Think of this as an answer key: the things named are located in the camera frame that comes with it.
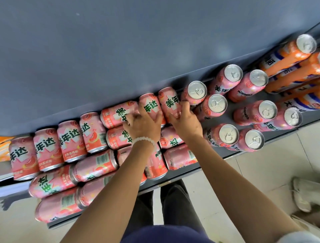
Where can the person's right hand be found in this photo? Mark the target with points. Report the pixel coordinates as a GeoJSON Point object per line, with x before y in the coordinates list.
{"type": "Point", "coordinates": [187, 127]}

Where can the person's left hand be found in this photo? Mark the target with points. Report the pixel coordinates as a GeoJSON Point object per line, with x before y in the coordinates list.
{"type": "Point", "coordinates": [143, 127]}

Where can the pink printed soda can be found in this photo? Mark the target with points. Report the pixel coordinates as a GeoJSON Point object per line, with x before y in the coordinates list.
{"type": "Point", "coordinates": [197, 90]}
{"type": "Point", "coordinates": [232, 73]}
{"type": "Point", "coordinates": [257, 78]}
{"type": "Point", "coordinates": [170, 100]}
{"type": "Point", "coordinates": [153, 102]}
{"type": "Point", "coordinates": [217, 104]}

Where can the pile of pink soda cans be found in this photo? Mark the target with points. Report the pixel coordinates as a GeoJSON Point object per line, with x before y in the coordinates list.
{"type": "Point", "coordinates": [72, 140]}

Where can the grey metal shelf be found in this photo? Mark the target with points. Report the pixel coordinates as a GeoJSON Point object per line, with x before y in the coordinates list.
{"type": "Point", "coordinates": [280, 135]}

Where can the group of orange cans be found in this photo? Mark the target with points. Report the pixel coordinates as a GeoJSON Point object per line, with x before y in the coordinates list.
{"type": "Point", "coordinates": [287, 57]}

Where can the person's left forearm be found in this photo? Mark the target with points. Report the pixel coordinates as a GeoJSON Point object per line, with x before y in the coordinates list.
{"type": "Point", "coordinates": [112, 200]}

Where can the person's right forearm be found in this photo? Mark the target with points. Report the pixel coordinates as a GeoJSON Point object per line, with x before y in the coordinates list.
{"type": "Point", "coordinates": [237, 190]}

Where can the navy blue shirt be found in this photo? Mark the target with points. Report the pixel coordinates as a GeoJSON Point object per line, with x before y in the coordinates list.
{"type": "Point", "coordinates": [170, 236]}

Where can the orange packet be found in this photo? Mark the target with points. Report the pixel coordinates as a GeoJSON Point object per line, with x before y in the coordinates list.
{"type": "Point", "coordinates": [5, 150]}

